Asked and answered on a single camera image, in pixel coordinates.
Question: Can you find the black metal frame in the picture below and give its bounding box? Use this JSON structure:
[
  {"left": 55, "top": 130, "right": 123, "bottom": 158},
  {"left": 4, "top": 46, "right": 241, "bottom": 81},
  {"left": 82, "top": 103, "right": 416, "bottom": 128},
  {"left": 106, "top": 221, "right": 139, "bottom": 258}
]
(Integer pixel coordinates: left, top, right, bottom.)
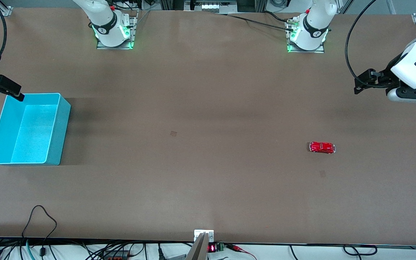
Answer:
[{"left": 159, "top": 0, "right": 268, "bottom": 14}]

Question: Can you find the teal cable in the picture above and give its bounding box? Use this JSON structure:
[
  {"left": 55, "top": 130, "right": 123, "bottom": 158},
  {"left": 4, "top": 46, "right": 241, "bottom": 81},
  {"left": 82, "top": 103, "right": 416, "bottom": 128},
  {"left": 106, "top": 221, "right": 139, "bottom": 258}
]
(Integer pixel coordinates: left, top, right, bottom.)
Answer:
[{"left": 25, "top": 239, "right": 36, "bottom": 260}]

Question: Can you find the red beetle toy car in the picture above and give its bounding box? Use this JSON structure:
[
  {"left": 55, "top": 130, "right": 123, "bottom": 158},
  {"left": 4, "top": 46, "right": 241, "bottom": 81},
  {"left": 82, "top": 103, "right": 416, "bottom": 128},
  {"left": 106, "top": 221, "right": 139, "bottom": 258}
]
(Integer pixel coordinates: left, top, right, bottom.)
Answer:
[{"left": 309, "top": 141, "right": 336, "bottom": 155}]

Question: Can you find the white metal bracket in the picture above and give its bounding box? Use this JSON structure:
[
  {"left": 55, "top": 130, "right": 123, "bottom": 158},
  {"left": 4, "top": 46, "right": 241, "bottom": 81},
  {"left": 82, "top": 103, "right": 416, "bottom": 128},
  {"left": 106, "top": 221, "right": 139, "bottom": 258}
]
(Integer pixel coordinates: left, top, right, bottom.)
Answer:
[{"left": 194, "top": 230, "right": 215, "bottom": 242}]

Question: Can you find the black cable on table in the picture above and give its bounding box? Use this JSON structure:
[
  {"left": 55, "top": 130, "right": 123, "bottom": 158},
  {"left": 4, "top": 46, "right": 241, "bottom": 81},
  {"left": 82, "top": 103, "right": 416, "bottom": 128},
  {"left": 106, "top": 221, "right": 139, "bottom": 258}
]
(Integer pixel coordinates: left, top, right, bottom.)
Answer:
[
  {"left": 215, "top": 13, "right": 294, "bottom": 32},
  {"left": 262, "top": 11, "right": 297, "bottom": 23}
]

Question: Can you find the thin black looped cable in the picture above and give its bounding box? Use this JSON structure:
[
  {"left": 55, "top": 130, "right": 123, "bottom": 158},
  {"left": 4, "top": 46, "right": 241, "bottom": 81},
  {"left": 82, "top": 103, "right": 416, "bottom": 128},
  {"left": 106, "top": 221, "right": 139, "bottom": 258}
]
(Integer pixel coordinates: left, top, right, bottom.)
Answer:
[{"left": 22, "top": 205, "right": 57, "bottom": 257}]

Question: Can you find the black power strip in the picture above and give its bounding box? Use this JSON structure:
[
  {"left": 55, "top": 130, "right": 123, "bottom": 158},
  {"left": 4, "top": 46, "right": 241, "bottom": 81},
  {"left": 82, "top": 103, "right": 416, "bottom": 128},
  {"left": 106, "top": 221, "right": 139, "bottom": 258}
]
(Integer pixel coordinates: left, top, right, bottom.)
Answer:
[{"left": 101, "top": 250, "right": 131, "bottom": 259}]

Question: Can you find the grey camera mount bar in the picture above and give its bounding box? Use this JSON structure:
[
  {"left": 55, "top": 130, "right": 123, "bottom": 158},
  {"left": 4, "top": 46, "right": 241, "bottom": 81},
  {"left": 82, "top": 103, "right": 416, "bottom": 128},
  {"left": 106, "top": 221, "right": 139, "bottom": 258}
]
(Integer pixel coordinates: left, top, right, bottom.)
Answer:
[{"left": 185, "top": 233, "right": 208, "bottom": 260}]

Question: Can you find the white power strip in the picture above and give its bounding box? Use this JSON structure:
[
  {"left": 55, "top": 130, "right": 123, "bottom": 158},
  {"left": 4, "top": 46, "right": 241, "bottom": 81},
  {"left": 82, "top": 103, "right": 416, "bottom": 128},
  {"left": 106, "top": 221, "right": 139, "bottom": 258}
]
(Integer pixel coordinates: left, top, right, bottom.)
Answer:
[{"left": 201, "top": 2, "right": 237, "bottom": 11}]

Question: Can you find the red wire with clip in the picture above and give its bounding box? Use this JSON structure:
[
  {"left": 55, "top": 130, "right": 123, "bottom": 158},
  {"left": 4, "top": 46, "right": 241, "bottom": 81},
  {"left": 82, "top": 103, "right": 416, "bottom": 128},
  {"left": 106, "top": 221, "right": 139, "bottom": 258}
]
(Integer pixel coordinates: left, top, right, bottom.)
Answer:
[{"left": 225, "top": 244, "right": 257, "bottom": 260}]

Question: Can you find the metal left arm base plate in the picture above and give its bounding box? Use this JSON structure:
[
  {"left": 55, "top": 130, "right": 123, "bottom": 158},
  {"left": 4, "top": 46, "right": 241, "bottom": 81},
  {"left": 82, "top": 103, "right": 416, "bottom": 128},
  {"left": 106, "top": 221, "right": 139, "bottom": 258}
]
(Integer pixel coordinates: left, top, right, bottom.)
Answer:
[{"left": 286, "top": 17, "right": 325, "bottom": 54}]

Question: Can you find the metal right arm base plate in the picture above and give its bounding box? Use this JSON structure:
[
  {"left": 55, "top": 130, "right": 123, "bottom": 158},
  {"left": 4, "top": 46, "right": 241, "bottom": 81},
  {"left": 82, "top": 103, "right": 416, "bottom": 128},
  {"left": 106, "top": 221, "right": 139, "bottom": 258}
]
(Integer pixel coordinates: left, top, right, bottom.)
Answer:
[{"left": 96, "top": 10, "right": 138, "bottom": 50}]

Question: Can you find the aluminium profile bar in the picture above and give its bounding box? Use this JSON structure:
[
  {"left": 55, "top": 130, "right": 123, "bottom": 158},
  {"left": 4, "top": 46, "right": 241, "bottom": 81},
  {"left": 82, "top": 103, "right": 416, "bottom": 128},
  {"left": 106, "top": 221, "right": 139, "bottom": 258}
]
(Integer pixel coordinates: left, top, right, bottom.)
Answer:
[{"left": 338, "top": 0, "right": 355, "bottom": 14}]

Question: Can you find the black coiled cable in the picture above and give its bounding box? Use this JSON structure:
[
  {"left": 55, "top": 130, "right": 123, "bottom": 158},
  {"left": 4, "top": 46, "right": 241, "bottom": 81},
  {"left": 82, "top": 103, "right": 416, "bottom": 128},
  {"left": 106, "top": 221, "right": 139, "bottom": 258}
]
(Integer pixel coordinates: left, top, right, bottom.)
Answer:
[{"left": 343, "top": 244, "right": 378, "bottom": 256}]

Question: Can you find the blue plastic box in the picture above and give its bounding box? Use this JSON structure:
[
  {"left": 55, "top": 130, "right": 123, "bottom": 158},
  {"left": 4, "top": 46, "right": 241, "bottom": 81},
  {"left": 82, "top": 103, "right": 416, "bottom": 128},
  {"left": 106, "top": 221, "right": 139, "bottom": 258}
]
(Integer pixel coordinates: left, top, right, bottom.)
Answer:
[{"left": 0, "top": 93, "right": 72, "bottom": 166}]

